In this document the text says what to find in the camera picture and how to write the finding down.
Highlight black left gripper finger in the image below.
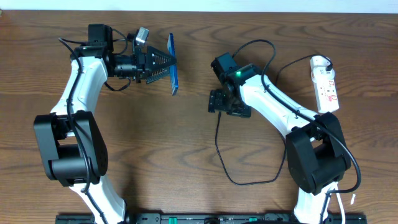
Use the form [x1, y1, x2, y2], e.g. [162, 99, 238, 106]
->
[147, 46, 177, 73]
[146, 67, 170, 84]

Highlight blue Galaxy smartphone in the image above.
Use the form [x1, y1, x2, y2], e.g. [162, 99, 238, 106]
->
[167, 32, 180, 96]

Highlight black charging cable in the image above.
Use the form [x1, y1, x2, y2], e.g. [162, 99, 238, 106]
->
[215, 54, 333, 187]

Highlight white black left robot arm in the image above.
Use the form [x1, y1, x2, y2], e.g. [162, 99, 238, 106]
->
[34, 24, 178, 223]

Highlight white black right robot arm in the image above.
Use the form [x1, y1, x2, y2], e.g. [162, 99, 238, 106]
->
[208, 53, 357, 223]

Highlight white USB charger adapter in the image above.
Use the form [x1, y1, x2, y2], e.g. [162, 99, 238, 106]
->
[310, 55, 335, 83]

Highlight white power strip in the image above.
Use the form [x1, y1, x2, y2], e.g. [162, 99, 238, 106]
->
[312, 70, 340, 113]

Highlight white paper tag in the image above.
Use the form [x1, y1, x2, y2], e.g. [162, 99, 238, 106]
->
[350, 194, 356, 205]

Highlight white power strip cord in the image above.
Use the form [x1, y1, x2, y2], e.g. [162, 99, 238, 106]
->
[332, 183, 346, 224]

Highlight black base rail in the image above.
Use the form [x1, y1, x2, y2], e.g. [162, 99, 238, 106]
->
[55, 213, 368, 224]

